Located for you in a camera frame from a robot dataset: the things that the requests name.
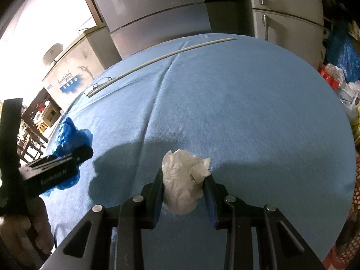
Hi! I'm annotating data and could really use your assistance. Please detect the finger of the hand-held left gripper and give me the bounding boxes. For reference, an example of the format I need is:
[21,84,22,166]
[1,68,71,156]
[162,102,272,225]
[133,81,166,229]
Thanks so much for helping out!
[27,146,94,173]

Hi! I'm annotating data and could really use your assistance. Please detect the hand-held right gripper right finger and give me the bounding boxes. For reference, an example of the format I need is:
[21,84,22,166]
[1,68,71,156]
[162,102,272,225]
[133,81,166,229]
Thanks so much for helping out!
[202,175,326,270]

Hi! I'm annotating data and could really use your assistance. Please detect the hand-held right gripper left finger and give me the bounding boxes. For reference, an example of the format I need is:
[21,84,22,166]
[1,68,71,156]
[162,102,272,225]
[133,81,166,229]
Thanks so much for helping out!
[42,169,165,270]

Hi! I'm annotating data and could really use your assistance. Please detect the blue plastic bag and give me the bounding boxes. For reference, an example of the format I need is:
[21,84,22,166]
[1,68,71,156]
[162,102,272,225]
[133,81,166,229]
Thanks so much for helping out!
[39,117,93,198]

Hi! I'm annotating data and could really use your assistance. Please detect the white tissue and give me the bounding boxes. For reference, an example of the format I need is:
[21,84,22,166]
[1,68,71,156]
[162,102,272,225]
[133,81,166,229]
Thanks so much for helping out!
[161,149,212,214]

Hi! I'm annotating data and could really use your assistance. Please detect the orange plastic basket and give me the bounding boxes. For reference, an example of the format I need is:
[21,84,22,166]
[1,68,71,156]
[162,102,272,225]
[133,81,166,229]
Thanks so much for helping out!
[330,157,360,270]

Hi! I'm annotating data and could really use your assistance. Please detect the person's left hand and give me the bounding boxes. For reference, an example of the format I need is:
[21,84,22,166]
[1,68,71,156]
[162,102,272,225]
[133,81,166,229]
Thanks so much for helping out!
[0,197,55,256]

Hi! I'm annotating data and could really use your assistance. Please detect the dark wooden chair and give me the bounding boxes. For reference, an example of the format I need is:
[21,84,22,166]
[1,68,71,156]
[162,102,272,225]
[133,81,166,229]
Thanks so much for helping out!
[16,87,61,158]

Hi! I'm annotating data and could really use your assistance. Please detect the white chest freezer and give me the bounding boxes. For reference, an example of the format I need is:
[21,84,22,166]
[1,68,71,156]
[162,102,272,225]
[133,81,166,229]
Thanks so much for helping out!
[42,25,113,111]

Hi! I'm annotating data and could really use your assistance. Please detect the blue tablecloth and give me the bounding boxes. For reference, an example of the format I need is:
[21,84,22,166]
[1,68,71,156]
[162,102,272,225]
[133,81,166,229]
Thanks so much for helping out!
[44,33,356,270]

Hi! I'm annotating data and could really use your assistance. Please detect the white lidded pot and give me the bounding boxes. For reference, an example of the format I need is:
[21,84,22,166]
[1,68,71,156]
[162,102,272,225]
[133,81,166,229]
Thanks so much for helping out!
[43,43,65,66]

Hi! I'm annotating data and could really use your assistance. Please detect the thin white rod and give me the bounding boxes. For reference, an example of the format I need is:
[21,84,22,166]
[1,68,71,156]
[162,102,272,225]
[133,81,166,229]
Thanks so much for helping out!
[87,37,236,98]

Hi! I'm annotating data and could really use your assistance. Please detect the grey refrigerator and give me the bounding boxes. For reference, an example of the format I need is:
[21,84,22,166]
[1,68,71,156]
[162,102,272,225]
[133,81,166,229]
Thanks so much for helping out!
[84,0,212,60]

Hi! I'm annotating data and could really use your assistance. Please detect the yellow printed bag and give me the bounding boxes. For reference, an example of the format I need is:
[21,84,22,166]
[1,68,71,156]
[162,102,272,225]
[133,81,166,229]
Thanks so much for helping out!
[351,103,360,147]

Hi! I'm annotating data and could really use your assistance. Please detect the red shopping bag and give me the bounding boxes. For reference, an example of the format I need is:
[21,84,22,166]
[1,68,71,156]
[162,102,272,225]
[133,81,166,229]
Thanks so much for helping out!
[319,67,343,91]

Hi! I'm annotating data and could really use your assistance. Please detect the white plastic bag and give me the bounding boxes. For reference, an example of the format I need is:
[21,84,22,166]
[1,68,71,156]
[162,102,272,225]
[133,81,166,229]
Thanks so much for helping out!
[335,79,360,119]

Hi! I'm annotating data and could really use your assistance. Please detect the large blue plastic sack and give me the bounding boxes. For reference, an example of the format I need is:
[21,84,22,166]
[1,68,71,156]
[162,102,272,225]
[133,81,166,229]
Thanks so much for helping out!
[326,27,360,84]

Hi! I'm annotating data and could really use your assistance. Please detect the white refrigerator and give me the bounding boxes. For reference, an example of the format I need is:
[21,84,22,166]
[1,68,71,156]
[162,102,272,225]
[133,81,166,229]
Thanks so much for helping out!
[245,0,327,68]

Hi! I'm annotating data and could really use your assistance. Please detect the wire eyeglasses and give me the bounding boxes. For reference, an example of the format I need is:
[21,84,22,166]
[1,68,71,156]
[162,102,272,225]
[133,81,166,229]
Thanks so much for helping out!
[85,76,113,95]

